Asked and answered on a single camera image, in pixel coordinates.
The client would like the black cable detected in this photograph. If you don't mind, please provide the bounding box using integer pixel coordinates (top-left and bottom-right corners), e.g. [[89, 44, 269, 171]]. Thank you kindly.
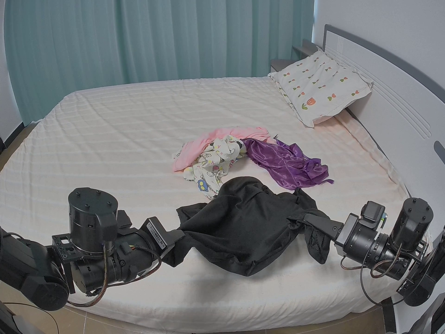
[[67, 246, 162, 307], [340, 256, 411, 307]]

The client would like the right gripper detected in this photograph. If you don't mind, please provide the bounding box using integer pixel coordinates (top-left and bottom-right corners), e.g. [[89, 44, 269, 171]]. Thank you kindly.
[[302, 212, 409, 279]]

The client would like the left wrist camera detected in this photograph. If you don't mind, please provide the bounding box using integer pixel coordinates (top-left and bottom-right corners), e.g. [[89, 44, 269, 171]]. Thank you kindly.
[[116, 210, 133, 229]]

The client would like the blue-green curtain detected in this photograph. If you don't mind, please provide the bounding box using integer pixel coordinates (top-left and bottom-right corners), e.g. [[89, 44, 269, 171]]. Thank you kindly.
[[3, 0, 122, 126], [118, 0, 317, 83]]

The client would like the black T-shirt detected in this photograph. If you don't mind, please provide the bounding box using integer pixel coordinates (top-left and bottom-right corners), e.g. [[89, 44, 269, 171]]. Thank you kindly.
[[162, 176, 331, 277]]

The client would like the white printed pillow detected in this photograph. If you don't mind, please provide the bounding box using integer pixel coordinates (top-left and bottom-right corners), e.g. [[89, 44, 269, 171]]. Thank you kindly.
[[268, 49, 374, 128]]

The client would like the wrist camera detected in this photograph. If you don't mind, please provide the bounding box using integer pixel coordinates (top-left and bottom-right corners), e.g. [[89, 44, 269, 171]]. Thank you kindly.
[[362, 202, 387, 229], [116, 210, 133, 229]]

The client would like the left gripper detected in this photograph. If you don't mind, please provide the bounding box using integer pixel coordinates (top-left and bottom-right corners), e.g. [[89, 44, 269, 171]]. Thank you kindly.
[[77, 216, 176, 295]]

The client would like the grey bedside table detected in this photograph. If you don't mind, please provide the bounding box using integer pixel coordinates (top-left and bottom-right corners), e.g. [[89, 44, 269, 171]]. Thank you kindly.
[[270, 40, 325, 74]]

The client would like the pink garment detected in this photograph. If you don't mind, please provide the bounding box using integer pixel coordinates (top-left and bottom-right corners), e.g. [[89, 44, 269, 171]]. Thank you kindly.
[[172, 125, 275, 172]]

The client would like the white printed garment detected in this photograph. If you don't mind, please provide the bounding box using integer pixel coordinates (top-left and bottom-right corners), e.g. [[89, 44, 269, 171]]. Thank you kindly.
[[182, 135, 248, 201]]

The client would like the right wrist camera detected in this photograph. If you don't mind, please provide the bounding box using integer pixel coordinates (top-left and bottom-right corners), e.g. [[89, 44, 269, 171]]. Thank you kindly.
[[362, 202, 387, 229]]

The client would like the purple garment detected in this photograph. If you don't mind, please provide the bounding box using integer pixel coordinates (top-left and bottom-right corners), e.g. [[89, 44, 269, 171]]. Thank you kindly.
[[242, 136, 335, 190]]

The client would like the bed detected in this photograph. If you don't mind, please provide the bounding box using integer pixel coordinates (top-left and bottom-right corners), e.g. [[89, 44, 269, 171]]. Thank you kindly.
[[0, 24, 445, 317]]

